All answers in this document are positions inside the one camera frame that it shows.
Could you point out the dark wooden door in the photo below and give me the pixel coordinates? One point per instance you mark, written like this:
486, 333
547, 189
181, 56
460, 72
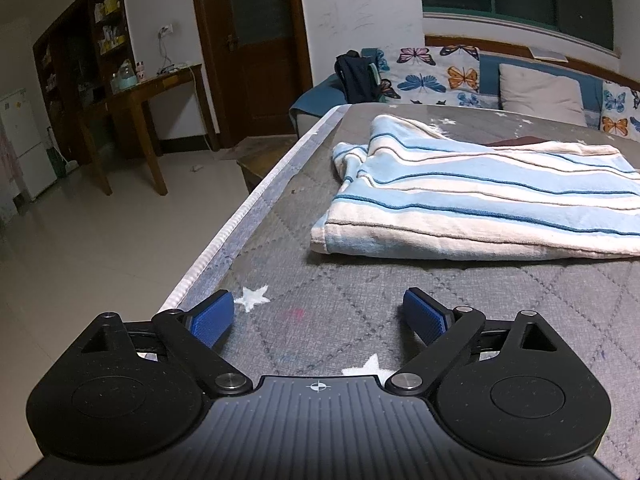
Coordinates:
257, 64

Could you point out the grey star tablecloth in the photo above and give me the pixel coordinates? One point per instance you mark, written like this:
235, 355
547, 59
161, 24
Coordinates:
322, 315

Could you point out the left butterfly pillow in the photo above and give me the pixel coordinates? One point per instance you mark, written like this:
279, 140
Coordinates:
447, 75

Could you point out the teal kettle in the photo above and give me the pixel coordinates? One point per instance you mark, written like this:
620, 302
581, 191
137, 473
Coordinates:
127, 76

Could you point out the blue sofa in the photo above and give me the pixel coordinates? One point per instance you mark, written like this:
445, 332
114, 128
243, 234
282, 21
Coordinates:
316, 102

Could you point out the dark blue backpack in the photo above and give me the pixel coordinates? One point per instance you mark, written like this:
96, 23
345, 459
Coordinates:
359, 77

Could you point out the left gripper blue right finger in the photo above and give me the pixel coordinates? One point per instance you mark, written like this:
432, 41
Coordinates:
424, 315

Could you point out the wooden side table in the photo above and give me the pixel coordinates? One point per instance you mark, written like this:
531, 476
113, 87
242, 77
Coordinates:
135, 100

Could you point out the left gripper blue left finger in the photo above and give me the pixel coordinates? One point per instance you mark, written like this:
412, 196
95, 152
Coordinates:
211, 318

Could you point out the blue striped shirt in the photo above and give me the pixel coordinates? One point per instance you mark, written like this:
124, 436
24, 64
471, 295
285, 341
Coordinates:
411, 192

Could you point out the right butterfly pillow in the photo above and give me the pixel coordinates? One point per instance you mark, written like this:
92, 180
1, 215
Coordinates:
620, 111

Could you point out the grey plain pillow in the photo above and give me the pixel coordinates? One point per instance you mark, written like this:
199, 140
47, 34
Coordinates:
542, 95

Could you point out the white refrigerator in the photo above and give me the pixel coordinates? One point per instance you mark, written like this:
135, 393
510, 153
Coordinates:
35, 173

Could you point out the dark wooden shelf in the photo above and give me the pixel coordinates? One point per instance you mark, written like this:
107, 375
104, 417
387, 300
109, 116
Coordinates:
77, 57

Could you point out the butterfly pillow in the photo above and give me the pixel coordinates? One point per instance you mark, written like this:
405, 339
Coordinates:
447, 75
620, 111

